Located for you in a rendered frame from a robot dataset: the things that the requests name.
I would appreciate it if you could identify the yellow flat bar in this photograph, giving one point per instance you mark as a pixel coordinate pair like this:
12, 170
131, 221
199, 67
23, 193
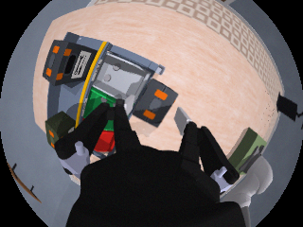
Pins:
87, 80

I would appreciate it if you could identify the green open bin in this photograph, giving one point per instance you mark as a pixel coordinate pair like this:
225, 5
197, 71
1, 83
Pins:
94, 99

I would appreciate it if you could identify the red open bin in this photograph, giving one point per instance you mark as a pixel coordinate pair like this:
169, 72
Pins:
106, 142

